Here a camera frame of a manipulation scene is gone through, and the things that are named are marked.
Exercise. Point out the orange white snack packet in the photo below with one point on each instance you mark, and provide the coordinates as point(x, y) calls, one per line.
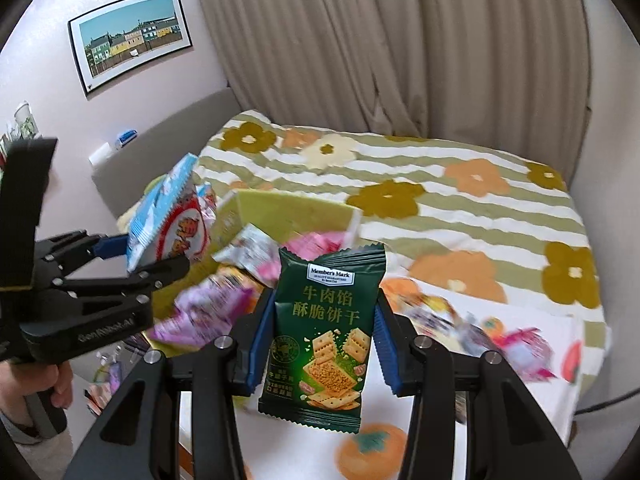
point(434, 317)

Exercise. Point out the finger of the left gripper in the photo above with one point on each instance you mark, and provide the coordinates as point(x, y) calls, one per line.
point(72, 251)
point(142, 282)

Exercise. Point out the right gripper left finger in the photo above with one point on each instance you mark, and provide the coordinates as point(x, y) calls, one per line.
point(136, 436)

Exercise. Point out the grey headboard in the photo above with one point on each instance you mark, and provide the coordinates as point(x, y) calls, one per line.
point(122, 178)

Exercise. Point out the beige curtain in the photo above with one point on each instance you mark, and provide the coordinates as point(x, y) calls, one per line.
point(507, 74)

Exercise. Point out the framed town picture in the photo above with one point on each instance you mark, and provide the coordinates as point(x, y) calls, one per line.
point(118, 37)

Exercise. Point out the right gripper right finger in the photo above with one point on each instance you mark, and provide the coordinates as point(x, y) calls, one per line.
point(508, 436)

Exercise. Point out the person's left hand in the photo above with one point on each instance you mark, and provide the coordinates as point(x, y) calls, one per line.
point(21, 380)

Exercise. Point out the purple snack bag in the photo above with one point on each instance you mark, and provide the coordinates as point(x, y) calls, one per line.
point(208, 310)

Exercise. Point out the white blue item on headboard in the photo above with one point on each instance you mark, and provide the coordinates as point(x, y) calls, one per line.
point(107, 149)

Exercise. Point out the dark green cracker packet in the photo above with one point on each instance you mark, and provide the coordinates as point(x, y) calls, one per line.
point(322, 337)

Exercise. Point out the white persimmon print cloth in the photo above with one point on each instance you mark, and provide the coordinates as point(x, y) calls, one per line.
point(276, 449)

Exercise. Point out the grey speckled snack bag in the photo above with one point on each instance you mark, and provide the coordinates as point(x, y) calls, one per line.
point(253, 251)

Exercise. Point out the white blue snack bag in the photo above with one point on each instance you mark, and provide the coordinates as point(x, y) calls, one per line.
point(173, 219)

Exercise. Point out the green cardboard box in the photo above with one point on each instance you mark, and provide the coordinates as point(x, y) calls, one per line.
point(281, 215)

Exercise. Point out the pink snack bag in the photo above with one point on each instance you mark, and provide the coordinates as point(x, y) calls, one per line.
point(307, 246)

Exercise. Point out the floral striped bed quilt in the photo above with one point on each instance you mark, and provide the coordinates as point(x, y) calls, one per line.
point(474, 220)

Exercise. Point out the pink purple snack packet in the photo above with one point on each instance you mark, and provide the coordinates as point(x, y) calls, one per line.
point(527, 352)

